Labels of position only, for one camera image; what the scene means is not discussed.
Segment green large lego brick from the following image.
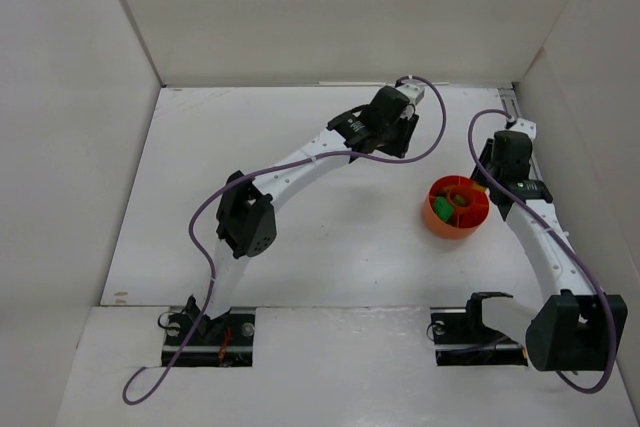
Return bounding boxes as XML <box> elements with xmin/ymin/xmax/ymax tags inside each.
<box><xmin>433</xmin><ymin>196</ymin><xmax>455</xmax><ymax>223</ymax></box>

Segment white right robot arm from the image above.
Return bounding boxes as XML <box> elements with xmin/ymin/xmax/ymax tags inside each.
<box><xmin>472</xmin><ymin>130</ymin><xmax>628</xmax><ymax>372</ymax></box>

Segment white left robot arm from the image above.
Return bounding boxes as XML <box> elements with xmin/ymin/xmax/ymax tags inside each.
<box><xmin>186</xmin><ymin>83</ymin><xmax>425</xmax><ymax>329</ymax></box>

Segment orange divided round container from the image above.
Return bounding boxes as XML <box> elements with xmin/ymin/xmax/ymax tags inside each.
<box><xmin>421</xmin><ymin>175</ymin><xmax>490</xmax><ymax>240</ymax></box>

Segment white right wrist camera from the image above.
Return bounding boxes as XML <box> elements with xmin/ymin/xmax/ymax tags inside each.
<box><xmin>505</xmin><ymin>118</ymin><xmax>537</xmax><ymax>141</ymax></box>

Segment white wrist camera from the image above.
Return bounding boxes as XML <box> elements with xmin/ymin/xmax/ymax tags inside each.
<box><xmin>395</xmin><ymin>83</ymin><xmax>425</xmax><ymax>106</ymax></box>
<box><xmin>505</xmin><ymin>118</ymin><xmax>537</xmax><ymax>141</ymax></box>

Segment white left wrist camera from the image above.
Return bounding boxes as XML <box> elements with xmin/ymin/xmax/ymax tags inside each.
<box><xmin>395</xmin><ymin>83</ymin><xmax>425</xmax><ymax>106</ymax></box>

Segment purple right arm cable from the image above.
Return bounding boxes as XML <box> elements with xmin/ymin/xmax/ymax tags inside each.
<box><xmin>467</xmin><ymin>109</ymin><xmax>616</xmax><ymax>393</ymax></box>

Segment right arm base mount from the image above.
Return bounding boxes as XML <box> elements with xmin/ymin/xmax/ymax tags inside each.
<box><xmin>426</xmin><ymin>292</ymin><xmax>528</xmax><ymax>367</ymax></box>

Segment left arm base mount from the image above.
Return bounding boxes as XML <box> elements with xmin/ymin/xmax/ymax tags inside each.
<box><xmin>157</xmin><ymin>301</ymin><xmax>256</xmax><ymax>368</ymax></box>

